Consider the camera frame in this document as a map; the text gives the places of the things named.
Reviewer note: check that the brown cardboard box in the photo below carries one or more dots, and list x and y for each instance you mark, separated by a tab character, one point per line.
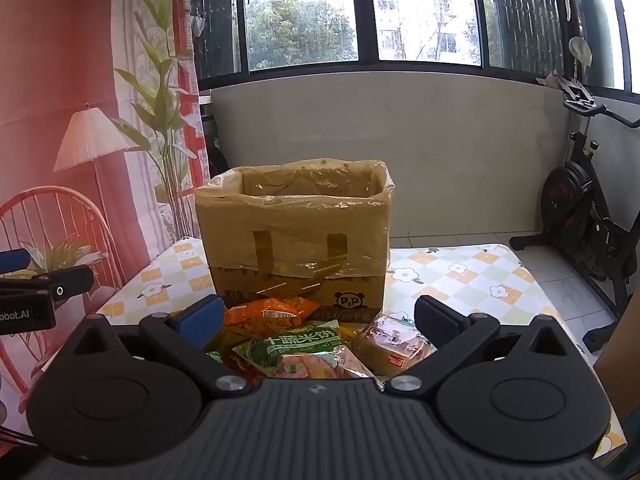
300	296

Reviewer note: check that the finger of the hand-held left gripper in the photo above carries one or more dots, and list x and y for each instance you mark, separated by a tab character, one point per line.
65	282
14	261

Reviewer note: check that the brown cardboard sheet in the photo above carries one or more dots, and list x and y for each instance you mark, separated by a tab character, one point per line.
620	360

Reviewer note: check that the green snack packet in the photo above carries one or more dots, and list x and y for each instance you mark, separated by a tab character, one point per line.
300	352

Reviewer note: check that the yellow plastic bag liner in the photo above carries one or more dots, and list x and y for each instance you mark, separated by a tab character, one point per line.
300	220

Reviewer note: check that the black window frame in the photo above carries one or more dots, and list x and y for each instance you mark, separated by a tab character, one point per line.
362	10

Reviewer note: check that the green tree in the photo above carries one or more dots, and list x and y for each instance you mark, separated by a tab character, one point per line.
300	35

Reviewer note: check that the black exercise bike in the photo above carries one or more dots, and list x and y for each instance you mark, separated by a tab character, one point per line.
575	195

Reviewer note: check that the white appliance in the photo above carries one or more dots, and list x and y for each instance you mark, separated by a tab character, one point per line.
206	110

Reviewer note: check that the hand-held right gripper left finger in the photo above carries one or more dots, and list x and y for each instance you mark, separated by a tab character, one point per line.
200	322

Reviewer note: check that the white apartment building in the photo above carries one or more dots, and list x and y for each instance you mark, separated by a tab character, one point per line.
425	15

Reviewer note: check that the white hanging object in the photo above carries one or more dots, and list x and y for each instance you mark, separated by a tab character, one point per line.
581	52

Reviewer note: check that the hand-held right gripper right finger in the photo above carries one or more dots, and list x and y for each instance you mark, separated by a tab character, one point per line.
440	320

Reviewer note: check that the checkered flower tablecloth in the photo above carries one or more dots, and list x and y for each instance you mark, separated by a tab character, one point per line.
475	270

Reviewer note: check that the printed wall cloth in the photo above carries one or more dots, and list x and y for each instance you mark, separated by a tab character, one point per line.
60	60

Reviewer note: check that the black round wheel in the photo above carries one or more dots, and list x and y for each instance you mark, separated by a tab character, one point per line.
217	160

